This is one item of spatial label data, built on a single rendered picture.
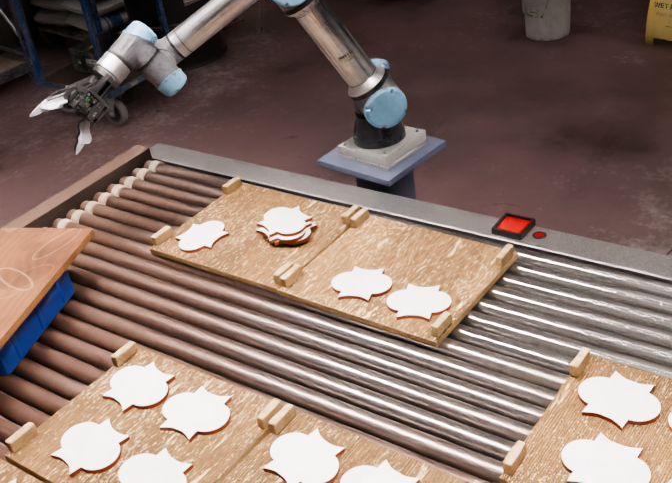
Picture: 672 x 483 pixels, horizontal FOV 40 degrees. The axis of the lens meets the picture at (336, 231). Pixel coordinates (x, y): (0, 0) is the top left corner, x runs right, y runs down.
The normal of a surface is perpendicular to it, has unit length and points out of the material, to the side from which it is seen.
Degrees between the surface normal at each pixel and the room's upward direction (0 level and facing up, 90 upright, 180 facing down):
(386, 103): 95
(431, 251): 0
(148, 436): 0
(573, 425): 0
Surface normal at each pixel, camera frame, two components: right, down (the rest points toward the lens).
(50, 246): -0.14, -0.84
